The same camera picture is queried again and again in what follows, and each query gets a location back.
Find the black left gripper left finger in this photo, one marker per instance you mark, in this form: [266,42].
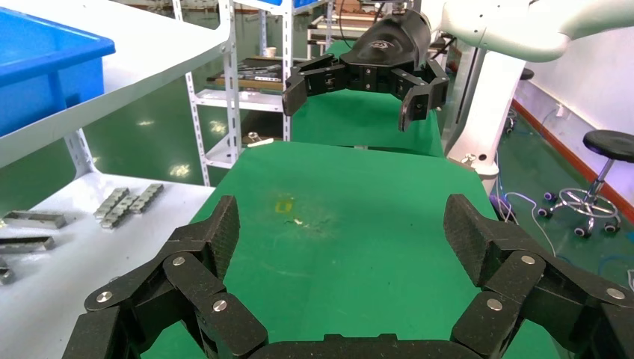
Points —
[198,277]

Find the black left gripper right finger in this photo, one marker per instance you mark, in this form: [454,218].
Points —
[515,277]

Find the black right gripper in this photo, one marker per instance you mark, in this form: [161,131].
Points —
[391,44]

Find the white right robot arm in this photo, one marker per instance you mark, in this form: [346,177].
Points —
[505,29]

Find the toothed silver metal strip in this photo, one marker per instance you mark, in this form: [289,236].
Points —
[111,202]
[147,198]
[120,212]

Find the white paper cup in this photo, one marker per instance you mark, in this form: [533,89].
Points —
[270,52]

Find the wooden board with metal tools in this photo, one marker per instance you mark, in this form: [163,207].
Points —
[247,81]

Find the white robot body column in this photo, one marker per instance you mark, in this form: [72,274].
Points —
[490,109]

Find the black stool chrome wheeled base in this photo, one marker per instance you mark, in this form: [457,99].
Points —
[609,144]

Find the notched grey metal bar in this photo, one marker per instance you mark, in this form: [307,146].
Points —
[34,219]
[27,244]

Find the large blue plastic bin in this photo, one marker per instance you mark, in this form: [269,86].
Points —
[44,74]

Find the white tube frame cart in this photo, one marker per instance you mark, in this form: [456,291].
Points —
[327,30]

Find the white wall socket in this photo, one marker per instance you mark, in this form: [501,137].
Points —
[560,110]

